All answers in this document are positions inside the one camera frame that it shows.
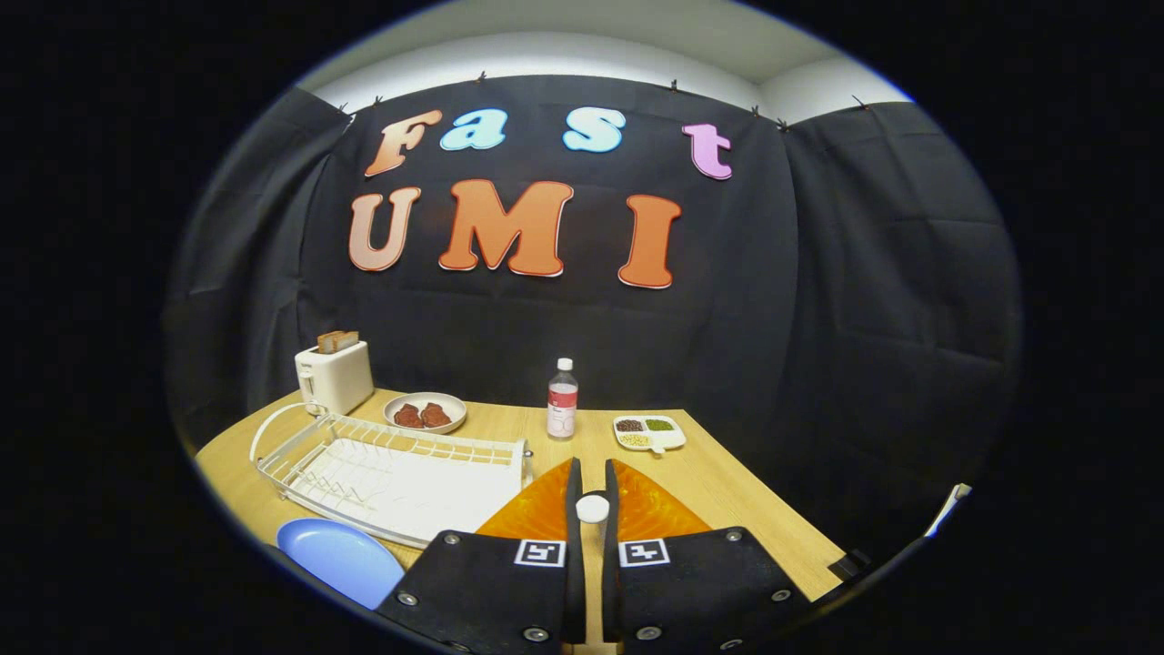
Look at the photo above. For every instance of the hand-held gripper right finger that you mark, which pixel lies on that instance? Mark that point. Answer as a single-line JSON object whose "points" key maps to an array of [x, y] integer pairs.
{"points": [[611, 591]]}

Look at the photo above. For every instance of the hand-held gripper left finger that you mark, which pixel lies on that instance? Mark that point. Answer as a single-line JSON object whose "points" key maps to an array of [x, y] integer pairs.
{"points": [[575, 591]]}

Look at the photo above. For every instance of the blue plate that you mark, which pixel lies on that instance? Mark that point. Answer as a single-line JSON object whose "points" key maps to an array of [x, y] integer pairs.
{"points": [[341, 559]]}

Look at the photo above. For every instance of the white divided snack dish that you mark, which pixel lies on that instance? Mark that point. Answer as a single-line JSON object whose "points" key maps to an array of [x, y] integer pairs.
{"points": [[673, 438]]}

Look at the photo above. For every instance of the small beige plate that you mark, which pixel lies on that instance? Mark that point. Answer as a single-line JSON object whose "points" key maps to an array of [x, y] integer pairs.
{"points": [[425, 398]]}

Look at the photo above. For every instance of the clear water bottle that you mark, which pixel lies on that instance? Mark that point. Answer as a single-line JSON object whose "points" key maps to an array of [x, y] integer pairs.
{"points": [[562, 405]]}

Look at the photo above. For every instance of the red meat piece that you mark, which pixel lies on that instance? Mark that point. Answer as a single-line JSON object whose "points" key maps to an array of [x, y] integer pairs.
{"points": [[408, 417], [436, 416]]}

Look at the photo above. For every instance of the black table clamp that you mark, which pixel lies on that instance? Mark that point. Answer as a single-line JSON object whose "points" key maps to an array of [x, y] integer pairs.
{"points": [[850, 566]]}

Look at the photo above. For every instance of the white toaster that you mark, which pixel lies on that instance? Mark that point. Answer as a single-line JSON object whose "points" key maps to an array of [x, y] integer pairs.
{"points": [[336, 377]]}

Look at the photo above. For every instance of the toast slices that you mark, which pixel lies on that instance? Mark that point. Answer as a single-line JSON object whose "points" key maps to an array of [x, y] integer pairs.
{"points": [[337, 342]]}

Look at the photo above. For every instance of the white panel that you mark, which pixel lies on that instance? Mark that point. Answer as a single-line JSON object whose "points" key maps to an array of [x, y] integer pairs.
{"points": [[950, 509]]}

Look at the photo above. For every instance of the black backdrop cloth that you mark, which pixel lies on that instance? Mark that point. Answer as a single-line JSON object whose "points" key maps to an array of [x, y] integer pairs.
{"points": [[864, 273]]}

